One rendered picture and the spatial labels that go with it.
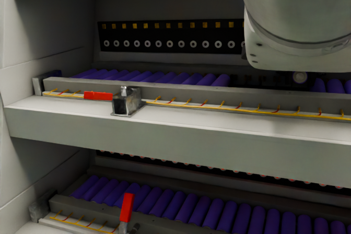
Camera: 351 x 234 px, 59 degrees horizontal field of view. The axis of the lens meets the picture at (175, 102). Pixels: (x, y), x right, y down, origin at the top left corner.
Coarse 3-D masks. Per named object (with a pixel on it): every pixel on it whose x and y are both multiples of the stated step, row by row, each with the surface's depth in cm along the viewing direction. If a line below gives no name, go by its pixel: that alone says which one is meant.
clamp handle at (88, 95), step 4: (120, 88) 37; (124, 88) 37; (84, 92) 31; (88, 92) 31; (92, 92) 31; (96, 92) 31; (100, 92) 32; (124, 92) 37; (84, 96) 31; (88, 96) 31; (92, 96) 31; (96, 96) 31; (100, 96) 32; (104, 96) 32; (108, 96) 33; (112, 96) 34; (116, 96) 35; (120, 96) 36; (124, 96) 37; (108, 100) 33
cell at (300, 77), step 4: (292, 72) 38; (296, 72) 37; (300, 72) 37; (304, 72) 36; (292, 76) 37; (296, 76) 37; (300, 76) 37; (304, 76) 37; (296, 80) 37; (300, 80) 37; (304, 80) 37
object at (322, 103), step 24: (72, 96) 42; (144, 96) 40; (168, 96) 39; (192, 96) 38; (216, 96) 37; (240, 96) 36; (264, 96) 35; (288, 96) 34; (312, 96) 33; (336, 96) 33
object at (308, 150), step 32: (32, 64) 46; (64, 64) 53; (224, 64) 49; (32, 96) 46; (32, 128) 42; (64, 128) 40; (96, 128) 38; (128, 128) 36; (160, 128) 34; (192, 128) 33; (224, 128) 32; (256, 128) 32; (288, 128) 31; (320, 128) 31; (192, 160) 34; (224, 160) 33; (256, 160) 31; (288, 160) 30; (320, 160) 29
